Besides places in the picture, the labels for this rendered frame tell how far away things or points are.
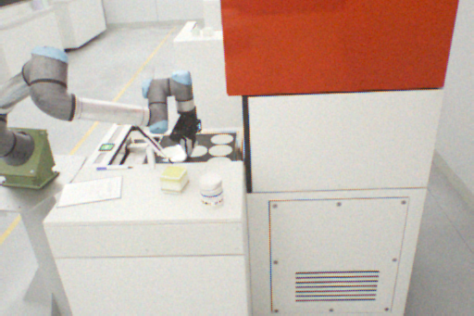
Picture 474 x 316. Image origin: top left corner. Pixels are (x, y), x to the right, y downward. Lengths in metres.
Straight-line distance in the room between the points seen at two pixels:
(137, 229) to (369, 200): 0.90
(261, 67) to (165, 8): 8.41
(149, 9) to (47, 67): 8.42
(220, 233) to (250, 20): 0.68
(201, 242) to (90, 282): 0.42
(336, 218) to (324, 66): 0.63
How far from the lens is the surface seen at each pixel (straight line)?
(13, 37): 6.30
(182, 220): 1.27
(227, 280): 1.42
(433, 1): 1.46
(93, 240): 1.40
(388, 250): 1.88
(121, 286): 1.51
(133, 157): 1.84
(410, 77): 1.51
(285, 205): 1.65
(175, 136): 1.61
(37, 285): 2.49
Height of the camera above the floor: 1.72
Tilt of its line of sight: 26 degrees down
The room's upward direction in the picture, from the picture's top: 4 degrees counter-clockwise
